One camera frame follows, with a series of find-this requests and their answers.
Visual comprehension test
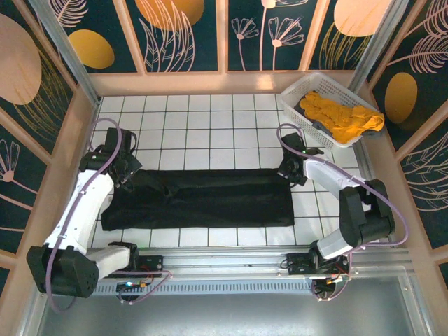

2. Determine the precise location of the grey slotted cable duct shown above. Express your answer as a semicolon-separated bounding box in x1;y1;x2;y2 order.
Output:
92;281;316;295

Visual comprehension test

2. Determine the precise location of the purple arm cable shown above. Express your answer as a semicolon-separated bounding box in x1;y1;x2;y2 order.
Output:
45;118;174;312
276;122;410;302

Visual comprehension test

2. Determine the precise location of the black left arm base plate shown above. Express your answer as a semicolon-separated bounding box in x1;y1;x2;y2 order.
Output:
138;254;165;273

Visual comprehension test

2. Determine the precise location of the yellow t-shirt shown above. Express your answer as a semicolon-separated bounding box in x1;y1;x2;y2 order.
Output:
298;91;385;145

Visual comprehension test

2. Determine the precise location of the metal sheet panel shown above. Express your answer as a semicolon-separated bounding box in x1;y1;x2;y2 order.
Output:
17;274;433;336

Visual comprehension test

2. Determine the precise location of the white plastic basket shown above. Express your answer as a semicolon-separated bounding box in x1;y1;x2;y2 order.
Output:
279;71;384;150

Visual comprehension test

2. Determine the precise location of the black t-shirt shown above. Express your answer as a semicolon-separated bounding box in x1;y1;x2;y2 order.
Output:
100;167;296;232

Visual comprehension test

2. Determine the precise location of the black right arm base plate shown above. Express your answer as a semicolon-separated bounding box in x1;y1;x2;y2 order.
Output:
285;251;351;281

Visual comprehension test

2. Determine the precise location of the aluminium corner post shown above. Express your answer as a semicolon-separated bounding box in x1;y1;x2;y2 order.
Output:
27;0;102;108
344;0;402;101

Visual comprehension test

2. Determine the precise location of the small circuit board green light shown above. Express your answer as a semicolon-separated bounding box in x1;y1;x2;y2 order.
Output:
117;279;150;291

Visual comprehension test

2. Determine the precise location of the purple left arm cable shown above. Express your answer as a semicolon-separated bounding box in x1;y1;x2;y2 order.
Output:
45;118;174;312

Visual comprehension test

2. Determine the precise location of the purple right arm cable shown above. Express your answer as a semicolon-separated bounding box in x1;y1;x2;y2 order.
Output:
276;122;410;302

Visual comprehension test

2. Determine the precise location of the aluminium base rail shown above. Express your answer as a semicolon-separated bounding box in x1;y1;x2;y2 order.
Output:
33;244;414;283

